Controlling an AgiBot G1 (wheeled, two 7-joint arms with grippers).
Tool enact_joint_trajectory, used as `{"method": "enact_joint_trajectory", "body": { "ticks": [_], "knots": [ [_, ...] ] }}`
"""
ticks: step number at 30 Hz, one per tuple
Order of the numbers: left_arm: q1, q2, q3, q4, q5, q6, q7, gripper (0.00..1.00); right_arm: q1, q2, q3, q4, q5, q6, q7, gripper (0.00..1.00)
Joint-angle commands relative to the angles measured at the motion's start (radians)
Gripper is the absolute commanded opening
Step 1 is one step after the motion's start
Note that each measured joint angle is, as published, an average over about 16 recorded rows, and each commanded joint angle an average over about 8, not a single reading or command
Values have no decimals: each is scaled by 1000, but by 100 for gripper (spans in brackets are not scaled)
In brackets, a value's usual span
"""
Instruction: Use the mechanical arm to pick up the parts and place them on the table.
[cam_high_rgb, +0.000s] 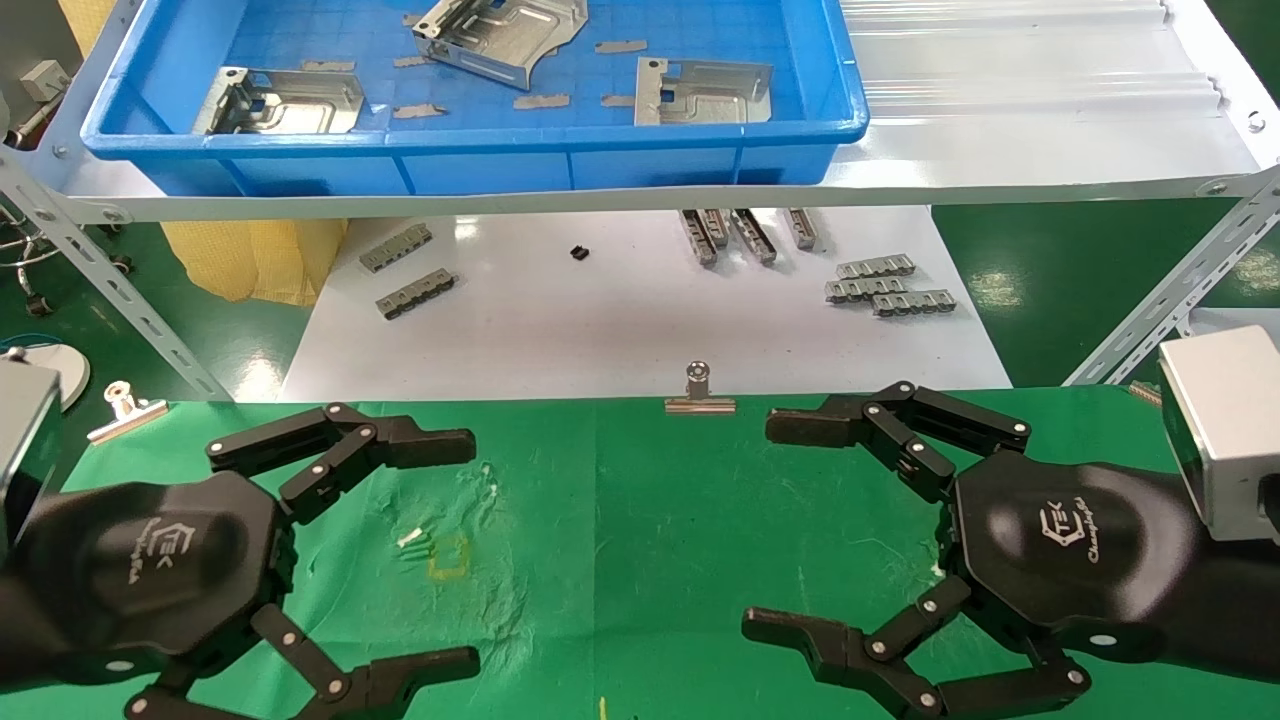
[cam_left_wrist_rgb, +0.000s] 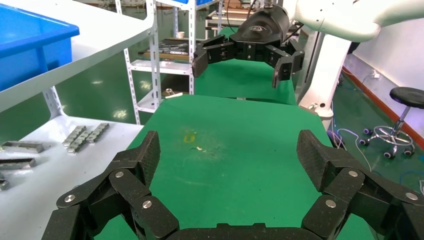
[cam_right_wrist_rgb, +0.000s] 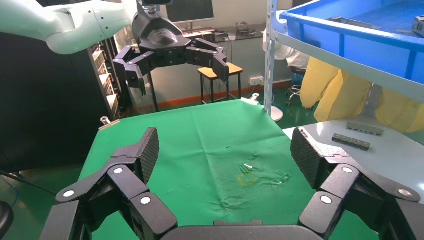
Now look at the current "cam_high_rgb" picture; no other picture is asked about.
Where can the grey slotted metal strip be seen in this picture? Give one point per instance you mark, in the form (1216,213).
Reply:
(697,238)
(395,248)
(860,290)
(415,295)
(754,237)
(876,267)
(716,226)
(914,303)
(802,228)

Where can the perforated steel angle brace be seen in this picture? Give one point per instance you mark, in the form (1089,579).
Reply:
(120,290)
(1170,290)

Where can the white round base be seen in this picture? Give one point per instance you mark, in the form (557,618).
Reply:
(60,370)

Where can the stamped metal bracket part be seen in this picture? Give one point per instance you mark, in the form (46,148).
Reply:
(300,105)
(500,45)
(700,100)

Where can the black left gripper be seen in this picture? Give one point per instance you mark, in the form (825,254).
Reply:
(150,560)

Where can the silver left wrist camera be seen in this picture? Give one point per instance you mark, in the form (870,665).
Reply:
(25,430)

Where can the blue plastic bin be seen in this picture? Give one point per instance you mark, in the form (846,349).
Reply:
(500,170)

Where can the white metal shelf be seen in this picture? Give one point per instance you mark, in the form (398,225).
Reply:
(1000,150)

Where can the green table cloth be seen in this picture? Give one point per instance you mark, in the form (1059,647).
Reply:
(650,550)

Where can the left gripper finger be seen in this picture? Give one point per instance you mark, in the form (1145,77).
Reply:
(420,440)

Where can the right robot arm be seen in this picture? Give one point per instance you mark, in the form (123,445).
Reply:
(1240,600)

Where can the small white tape scraps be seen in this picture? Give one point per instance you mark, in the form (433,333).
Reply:
(410,538)

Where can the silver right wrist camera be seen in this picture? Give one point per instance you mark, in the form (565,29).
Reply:
(1230,430)

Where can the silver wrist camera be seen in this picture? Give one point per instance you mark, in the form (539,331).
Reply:
(25,430)
(1230,430)

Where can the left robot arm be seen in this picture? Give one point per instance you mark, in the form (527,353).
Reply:
(10,630)

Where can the silver binder clip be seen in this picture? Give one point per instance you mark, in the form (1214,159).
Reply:
(125,420)
(699,405)

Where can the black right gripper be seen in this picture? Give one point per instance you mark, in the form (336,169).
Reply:
(1060,550)

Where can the white ribbed plastic sheet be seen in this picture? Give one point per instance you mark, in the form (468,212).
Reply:
(1000,60)

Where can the small grey box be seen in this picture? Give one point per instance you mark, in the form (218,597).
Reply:
(45,80)

